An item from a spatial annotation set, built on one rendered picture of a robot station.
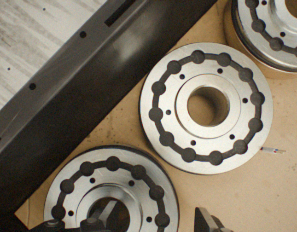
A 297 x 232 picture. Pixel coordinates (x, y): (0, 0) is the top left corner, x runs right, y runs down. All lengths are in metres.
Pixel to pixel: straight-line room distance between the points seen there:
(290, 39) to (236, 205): 0.14
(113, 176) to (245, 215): 0.12
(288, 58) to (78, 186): 0.19
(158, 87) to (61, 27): 0.26
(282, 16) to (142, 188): 0.17
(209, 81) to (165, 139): 0.05
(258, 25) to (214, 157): 0.11
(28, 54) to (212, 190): 0.33
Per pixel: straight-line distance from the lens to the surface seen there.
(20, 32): 0.42
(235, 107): 0.17
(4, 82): 0.41
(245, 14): 0.20
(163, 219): 0.18
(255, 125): 0.18
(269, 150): 0.18
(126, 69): 0.15
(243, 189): 0.21
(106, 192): 0.17
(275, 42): 0.20
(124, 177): 0.17
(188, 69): 0.17
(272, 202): 0.23
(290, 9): 0.25
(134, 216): 0.17
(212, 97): 0.19
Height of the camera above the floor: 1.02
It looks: 85 degrees down
